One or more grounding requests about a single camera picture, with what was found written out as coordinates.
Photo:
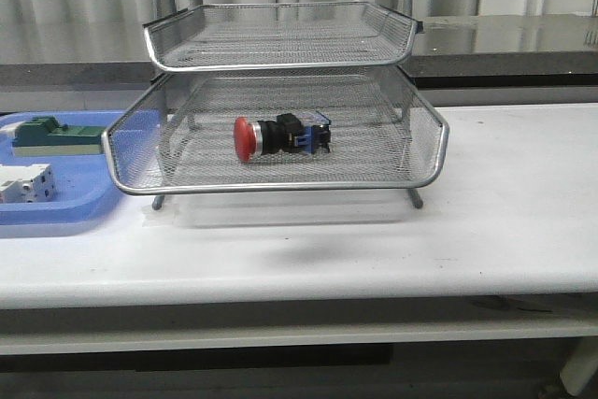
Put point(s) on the red emergency stop button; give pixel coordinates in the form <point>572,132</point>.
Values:
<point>305,132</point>

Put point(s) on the mesh tray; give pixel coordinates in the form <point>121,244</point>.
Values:
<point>237,37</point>
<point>178,136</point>

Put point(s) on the blue plastic tray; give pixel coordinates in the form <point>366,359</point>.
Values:
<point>81,195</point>

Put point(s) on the green terminal block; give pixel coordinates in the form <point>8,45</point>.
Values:
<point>45,136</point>

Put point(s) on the white circuit breaker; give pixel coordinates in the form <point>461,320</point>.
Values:
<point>32,183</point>

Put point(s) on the grey stone counter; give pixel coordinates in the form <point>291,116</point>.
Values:
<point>451,52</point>

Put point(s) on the white table leg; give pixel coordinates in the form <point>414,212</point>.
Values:
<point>580,366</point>

